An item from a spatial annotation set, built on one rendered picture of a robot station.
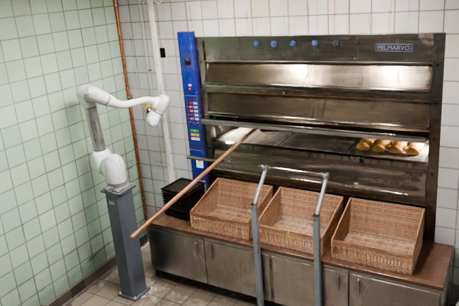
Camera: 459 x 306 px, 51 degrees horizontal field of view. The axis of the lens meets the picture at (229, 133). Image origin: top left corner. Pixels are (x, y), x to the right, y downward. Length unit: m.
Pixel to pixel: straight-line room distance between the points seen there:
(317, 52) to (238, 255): 1.69
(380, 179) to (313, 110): 0.72
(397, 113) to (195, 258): 2.00
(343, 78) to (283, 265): 1.46
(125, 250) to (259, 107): 1.61
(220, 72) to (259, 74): 0.36
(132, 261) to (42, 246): 0.72
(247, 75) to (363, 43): 0.97
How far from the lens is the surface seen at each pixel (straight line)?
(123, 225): 4.09
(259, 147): 4.09
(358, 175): 3.86
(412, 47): 3.53
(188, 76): 4.23
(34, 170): 4.08
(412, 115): 3.61
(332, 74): 3.69
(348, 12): 3.58
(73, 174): 4.35
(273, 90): 3.89
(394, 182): 3.80
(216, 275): 4.18
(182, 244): 4.23
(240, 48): 3.97
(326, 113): 3.76
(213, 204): 4.37
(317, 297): 3.75
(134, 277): 4.33
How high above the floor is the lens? 2.52
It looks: 17 degrees down
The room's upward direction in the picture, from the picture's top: 5 degrees counter-clockwise
